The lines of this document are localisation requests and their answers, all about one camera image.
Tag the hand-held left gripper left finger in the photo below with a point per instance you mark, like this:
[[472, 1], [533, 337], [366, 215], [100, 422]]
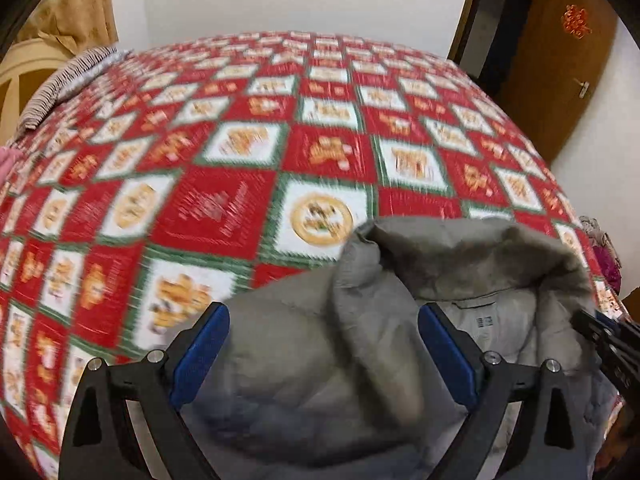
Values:
[[200, 355]]

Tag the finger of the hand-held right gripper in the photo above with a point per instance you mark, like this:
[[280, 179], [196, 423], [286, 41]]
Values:
[[612, 345]]

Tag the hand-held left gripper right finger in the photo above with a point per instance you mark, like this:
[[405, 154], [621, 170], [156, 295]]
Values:
[[447, 355]]

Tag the grey puffer jacket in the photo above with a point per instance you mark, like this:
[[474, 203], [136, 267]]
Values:
[[325, 360]]

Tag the magenta clothes pile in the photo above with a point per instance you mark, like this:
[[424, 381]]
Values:
[[607, 260]]

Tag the red printed bedspread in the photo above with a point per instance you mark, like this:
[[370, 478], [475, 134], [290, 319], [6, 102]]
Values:
[[225, 200]]

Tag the pink cloth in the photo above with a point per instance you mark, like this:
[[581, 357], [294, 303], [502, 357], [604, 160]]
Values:
[[6, 165]]

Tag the wooden door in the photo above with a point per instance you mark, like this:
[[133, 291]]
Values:
[[545, 70]]

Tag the striped cloth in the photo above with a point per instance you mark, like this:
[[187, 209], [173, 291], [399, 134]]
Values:
[[65, 80]]

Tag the red door decoration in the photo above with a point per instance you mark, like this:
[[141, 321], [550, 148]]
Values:
[[576, 21]]

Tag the cream wooden headboard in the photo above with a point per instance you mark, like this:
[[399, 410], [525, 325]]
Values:
[[20, 70]]

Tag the beige curtain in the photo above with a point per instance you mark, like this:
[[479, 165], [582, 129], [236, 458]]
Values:
[[75, 5]]

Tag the wooden door frame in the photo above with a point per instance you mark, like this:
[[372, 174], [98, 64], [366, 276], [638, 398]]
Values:
[[462, 20]]

